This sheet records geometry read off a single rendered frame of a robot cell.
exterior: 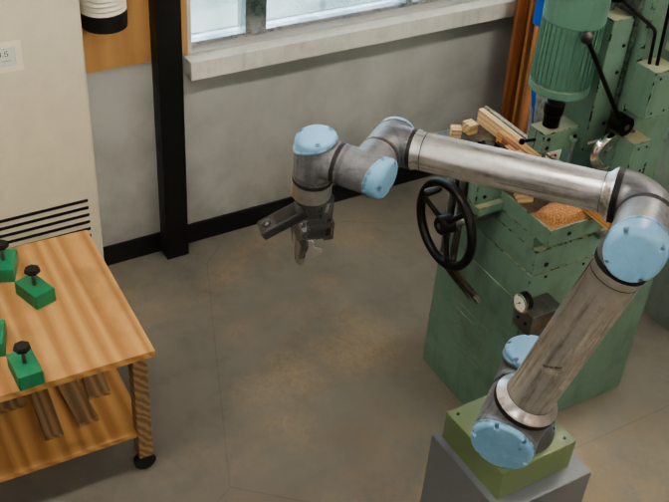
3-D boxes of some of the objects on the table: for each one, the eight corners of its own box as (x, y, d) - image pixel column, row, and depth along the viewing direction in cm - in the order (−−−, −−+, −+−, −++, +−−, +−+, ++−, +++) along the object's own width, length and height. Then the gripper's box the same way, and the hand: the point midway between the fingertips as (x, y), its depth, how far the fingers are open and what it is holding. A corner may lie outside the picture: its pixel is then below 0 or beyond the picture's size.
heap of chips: (531, 212, 289) (534, 201, 287) (567, 201, 295) (570, 190, 293) (551, 229, 283) (554, 218, 281) (588, 217, 289) (590, 206, 287)
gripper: (338, 204, 218) (331, 272, 233) (326, 178, 225) (320, 246, 239) (301, 210, 216) (296, 278, 231) (290, 183, 222) (285, 252, 237)
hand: (297, 260), depth 233 cm, fingers closed
